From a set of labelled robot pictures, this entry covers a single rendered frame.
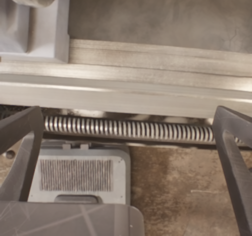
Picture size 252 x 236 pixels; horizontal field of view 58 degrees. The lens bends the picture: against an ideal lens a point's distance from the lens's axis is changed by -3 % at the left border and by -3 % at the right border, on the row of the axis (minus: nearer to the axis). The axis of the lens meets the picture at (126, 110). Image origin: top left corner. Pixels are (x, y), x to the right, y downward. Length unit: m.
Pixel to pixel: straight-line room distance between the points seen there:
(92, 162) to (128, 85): 0.70
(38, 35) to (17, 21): 0.05
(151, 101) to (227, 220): 1.31
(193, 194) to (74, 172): 0.75
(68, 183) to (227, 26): 0.94
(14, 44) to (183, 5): 0.43
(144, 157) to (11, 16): 1.15
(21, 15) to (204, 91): 0.37
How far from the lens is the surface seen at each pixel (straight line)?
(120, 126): 0.60
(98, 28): 0.63
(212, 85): 0.53
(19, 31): 0.40
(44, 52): 0.42
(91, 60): 0.50
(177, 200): 1.53
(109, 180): 1.16
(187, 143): 0.98
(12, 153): 0.88
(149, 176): 1.44
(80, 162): 1.14
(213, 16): 0.68
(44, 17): 0.43
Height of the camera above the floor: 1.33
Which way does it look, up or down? 84 degrees down
